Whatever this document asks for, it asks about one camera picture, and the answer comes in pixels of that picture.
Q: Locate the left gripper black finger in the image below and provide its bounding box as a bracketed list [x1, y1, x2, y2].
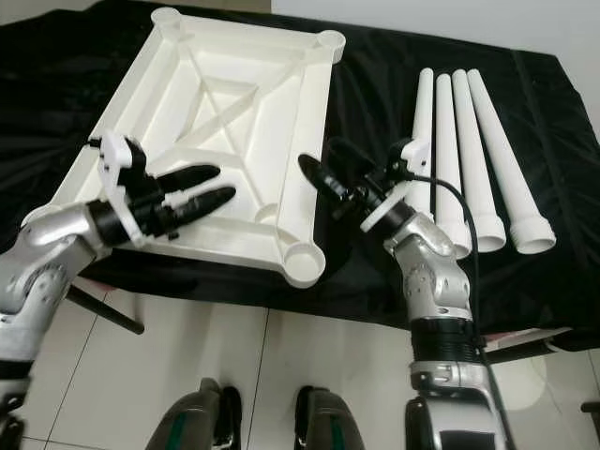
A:
[164, 164, 221, 193]
[178, 186, 237, 226]

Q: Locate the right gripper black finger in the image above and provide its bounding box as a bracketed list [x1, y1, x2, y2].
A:
[298, 153, 353, 203]
[326, 138, 381, 175]

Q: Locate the white plastic table leg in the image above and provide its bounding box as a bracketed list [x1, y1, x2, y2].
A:
[467, 69, 560, 256]
[431, 75, 474, 259]
[414, 68, 438, 142]
[452, 70, 509, 254]

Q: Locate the white plastic children table top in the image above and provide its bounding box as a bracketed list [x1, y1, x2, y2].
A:
[22, 7, 348, 288]

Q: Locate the black table cloth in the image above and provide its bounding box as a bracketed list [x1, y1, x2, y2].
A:
[0, 0, 600, 334]

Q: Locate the grey robot left foot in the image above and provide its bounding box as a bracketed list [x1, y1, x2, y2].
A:
[155, 377, 245, 450]

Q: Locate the grey robot foot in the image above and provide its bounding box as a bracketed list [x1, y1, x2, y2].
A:
[155, 377, 245, 450]
[295, 384, 376, 450]

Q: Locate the grey robot right foot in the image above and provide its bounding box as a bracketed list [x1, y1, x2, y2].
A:
[295, 384, 376, 450]

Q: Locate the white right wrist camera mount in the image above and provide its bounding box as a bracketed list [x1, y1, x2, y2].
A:
[361, 139, 432, 235]

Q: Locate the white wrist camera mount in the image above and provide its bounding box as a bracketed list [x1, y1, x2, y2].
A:
[361, 139, 432, 235]
[98, 131, 151, 247]

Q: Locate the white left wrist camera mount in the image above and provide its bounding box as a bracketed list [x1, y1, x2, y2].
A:
[98, 131, 151, 247]

